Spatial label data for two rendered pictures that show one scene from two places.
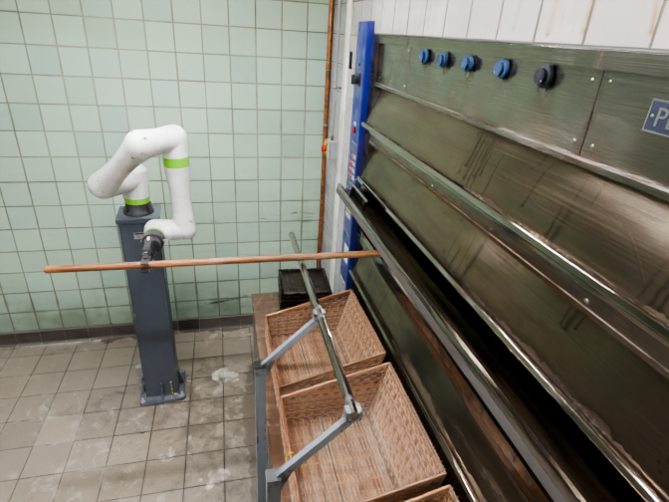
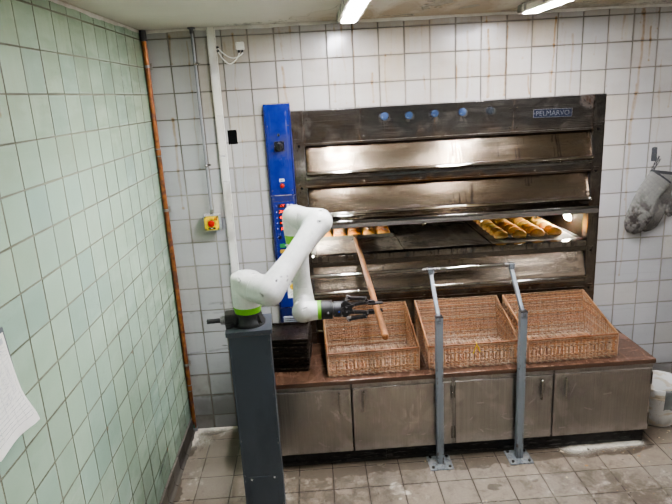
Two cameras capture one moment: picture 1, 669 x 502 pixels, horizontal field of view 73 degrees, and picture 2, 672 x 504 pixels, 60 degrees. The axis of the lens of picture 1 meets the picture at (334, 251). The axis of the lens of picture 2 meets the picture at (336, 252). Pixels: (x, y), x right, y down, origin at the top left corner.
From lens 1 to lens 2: 3.57 m
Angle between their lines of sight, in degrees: 72
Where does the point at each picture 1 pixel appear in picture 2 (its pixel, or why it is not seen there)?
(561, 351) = (533, 191)
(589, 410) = (552, 197)
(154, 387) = not seen: outside the picture
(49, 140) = (54, 334)
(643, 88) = (529, 107)
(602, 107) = (516, 115)
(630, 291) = (552, 156)
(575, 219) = (522, 149)
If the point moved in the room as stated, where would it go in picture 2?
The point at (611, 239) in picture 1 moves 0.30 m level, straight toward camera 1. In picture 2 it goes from (537, 148) to (585, 150)
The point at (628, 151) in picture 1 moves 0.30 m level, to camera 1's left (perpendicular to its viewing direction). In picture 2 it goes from (530, 124) to (535, 127)
